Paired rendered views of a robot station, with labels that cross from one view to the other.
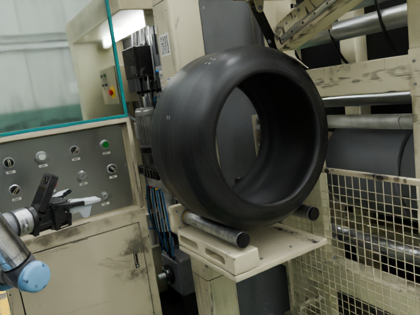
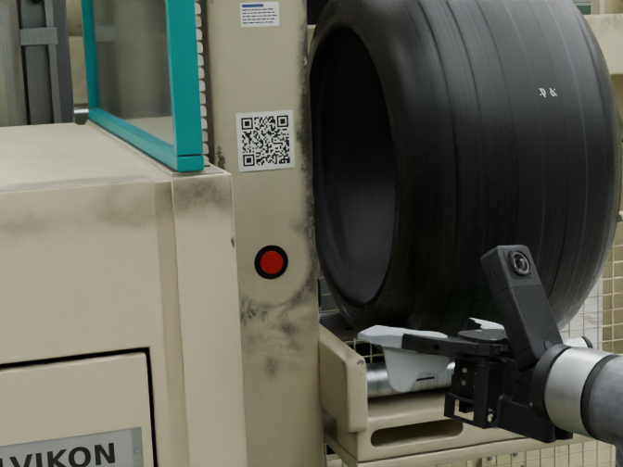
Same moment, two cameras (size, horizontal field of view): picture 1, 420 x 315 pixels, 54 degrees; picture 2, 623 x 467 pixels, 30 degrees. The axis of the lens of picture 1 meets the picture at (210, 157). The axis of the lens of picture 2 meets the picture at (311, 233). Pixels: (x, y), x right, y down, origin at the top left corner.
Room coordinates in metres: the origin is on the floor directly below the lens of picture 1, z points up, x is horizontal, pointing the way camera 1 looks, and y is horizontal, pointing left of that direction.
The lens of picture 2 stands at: (1.11, 1.54, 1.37)
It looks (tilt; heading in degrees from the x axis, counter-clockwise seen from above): 10 degrees down; 284
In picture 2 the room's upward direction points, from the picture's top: 2 degrees counter-clockwise
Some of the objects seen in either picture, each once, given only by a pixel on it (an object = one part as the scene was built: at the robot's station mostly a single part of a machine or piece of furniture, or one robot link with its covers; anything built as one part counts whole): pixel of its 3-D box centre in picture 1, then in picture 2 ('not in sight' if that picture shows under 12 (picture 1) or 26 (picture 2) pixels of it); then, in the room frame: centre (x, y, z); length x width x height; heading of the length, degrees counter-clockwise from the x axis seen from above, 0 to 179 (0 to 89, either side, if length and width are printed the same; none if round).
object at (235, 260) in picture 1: (214, 245); (469, 412); (1.26, 0.02, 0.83); 0.36 x 0.09 x 0.06; 30
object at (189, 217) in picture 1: (212, 227); (472, 366); (1.26, 0.02, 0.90); 0.35 x 0.05 x 0.05; 30
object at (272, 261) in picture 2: not in sight; (270, 261); (1.51, 0.10, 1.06); 0.03 x 0.02 x 0.03; 30
